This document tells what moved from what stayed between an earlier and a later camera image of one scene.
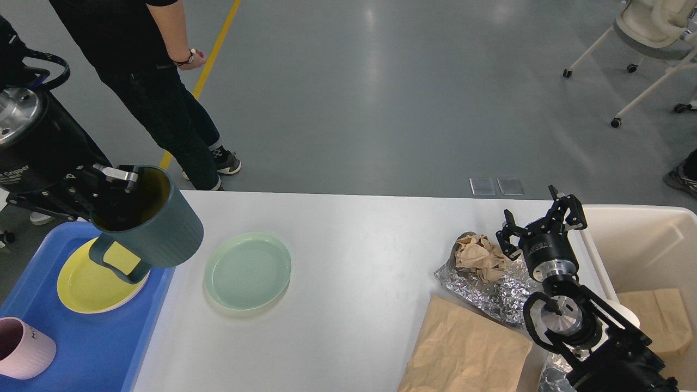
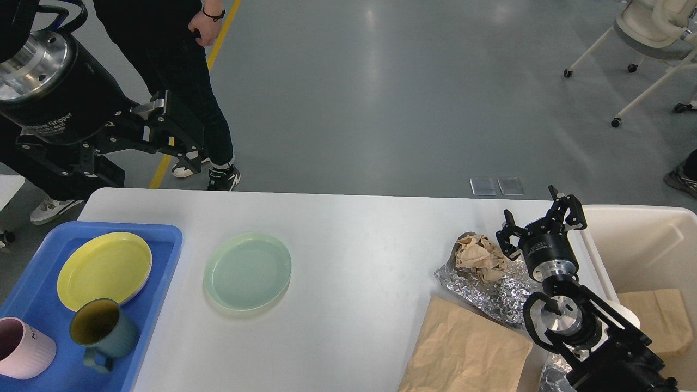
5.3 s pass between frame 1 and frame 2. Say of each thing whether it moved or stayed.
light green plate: stayed
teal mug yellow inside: moved
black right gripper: stayed
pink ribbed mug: stayed
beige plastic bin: stayed
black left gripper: moved
